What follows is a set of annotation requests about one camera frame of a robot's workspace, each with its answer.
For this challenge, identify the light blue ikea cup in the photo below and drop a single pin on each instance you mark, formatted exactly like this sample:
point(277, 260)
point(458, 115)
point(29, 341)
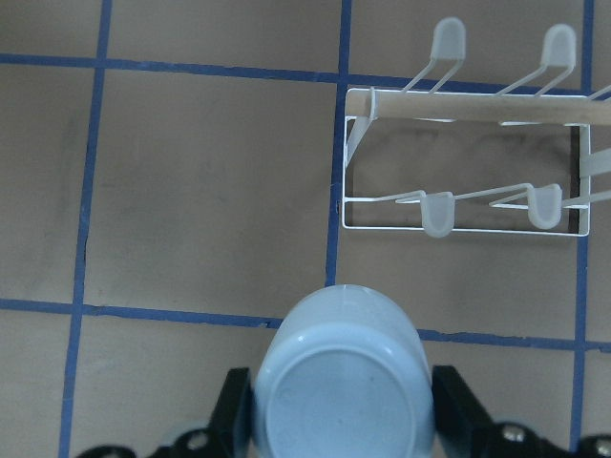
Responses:
point(346, 375)

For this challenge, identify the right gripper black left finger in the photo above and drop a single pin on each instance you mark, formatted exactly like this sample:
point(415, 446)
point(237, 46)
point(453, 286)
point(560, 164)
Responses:
point(230, 423)

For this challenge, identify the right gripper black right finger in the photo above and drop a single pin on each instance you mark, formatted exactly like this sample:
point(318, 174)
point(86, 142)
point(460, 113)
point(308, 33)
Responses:
point(461, 421)

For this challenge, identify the white wire cup rack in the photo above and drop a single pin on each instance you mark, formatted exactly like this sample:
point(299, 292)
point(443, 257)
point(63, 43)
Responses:
point(516, 161)

